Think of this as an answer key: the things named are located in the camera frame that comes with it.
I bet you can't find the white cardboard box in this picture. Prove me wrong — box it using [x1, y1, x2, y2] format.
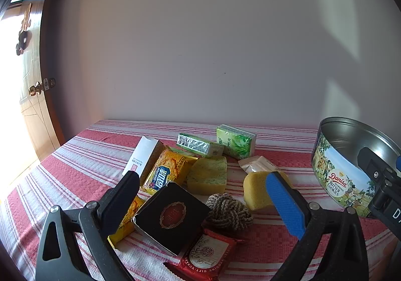
[122, 135, 165, 186]

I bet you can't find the red striped tablecloth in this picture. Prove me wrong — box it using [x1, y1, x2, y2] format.
[0, 120, 401, 281]

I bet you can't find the round printed cookie tin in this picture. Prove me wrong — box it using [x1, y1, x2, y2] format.
[311, 117, 401, 219]

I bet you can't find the black box with red emblem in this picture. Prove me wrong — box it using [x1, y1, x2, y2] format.
[132, 181, 210, 256]

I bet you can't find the green-white small box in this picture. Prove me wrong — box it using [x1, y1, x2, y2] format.
[176, 133, 210, 155]

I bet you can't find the wooden door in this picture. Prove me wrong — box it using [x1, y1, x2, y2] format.
[0, 0, 65, 188]

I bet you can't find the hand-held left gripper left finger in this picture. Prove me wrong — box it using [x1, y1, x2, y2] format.
[35, 171, 140, 281]

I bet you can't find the leaf print green tissue pack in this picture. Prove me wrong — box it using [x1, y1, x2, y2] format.
[216, 124, 257, 157]

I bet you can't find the small cream sachet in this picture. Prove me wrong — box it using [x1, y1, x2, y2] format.
[238, 156, 280, 174]

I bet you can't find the yellow cracker packet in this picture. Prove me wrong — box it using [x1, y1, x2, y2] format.
[107, 195, 146, 245]
[140, 147, 198, 195]

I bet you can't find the knotted rope ball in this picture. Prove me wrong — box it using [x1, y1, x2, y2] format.
[205, 193, 254, 232]

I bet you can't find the red snack packet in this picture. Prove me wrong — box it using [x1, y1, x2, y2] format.
[163, 228, 249, 281]

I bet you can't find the hanging door decoration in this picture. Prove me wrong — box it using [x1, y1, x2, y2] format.
[16, 2, 32, 55]

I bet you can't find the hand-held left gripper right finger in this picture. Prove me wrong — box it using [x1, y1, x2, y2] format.
[265, 171, 369, 281]

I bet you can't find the plain yellow sponge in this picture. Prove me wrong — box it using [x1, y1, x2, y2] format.
[243, 170, 293, 211]

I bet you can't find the green speckled yellow sponge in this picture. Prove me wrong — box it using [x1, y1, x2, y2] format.
[187, 156, 228, 195]

